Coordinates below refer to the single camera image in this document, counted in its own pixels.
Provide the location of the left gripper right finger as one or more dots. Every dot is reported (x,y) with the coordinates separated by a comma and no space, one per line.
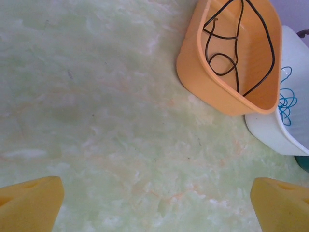
(285,207)

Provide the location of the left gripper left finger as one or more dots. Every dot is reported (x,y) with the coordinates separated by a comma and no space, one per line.
(29,205)

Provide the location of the white plastic bin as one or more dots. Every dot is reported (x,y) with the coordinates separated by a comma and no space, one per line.
(265,130)

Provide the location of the orange plastic bin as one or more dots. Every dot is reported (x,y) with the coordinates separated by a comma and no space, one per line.
(193,67)

